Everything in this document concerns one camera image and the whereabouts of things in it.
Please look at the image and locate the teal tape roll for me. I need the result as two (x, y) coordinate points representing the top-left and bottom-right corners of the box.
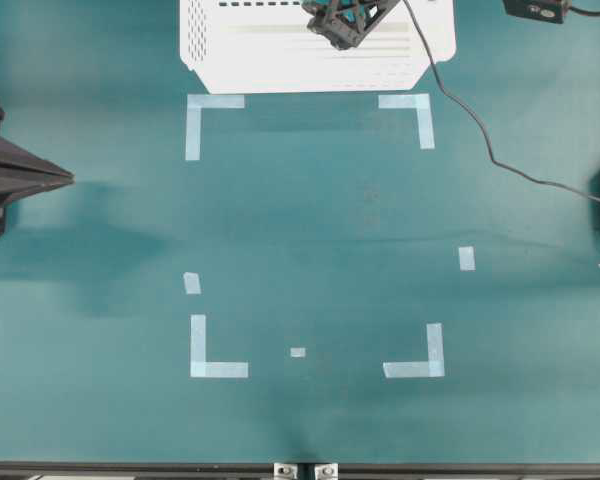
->
(339, 11), (356, 24)

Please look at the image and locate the black table edge rail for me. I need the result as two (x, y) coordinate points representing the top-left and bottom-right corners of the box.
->
(0, 461), (600, 479)

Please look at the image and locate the left metal table bracket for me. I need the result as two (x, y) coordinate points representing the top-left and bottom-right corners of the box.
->
(273, 463), (298, 480)

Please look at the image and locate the right metal table bracket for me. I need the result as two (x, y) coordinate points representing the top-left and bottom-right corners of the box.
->
(314, 463), (339, 480)

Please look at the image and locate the black cable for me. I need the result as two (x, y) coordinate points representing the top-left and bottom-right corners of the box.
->
(402, 0), (600, 207)

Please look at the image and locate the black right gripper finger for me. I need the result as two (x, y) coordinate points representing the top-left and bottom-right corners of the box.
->
(305, 0), (350, 50)
(347, 0), (398, 48)

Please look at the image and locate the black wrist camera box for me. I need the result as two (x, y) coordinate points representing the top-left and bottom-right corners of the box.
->
(502, 0), (572, 24)

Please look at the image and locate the white perforated plastic basket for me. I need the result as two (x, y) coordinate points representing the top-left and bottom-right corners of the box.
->
(179, 1), (456, 94)

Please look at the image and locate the metal table bracket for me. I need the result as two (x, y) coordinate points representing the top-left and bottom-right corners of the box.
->
(273, 463), (298, 480)
(314, 463), (339, 480)

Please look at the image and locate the tiny centre tape square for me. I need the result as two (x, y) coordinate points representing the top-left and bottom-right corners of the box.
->
(290, 347), (306, 358)

